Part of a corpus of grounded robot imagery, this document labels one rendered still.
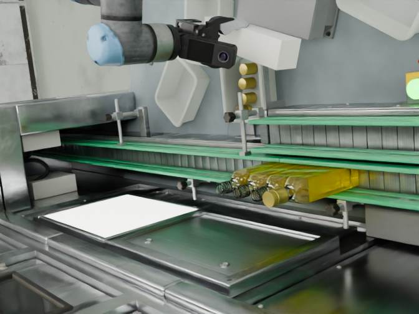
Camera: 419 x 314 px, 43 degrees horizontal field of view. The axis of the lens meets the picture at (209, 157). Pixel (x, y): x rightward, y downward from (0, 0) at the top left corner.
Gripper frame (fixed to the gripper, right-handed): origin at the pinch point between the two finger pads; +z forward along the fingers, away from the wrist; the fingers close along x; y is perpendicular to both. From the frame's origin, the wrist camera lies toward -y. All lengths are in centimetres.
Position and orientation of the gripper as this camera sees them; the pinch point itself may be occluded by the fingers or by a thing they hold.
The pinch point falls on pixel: (244, 41)
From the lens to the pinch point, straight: 117.9
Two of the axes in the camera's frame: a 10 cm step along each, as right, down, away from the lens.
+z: 7.6, -1.8, 6.3
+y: -6.4, -3.8, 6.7
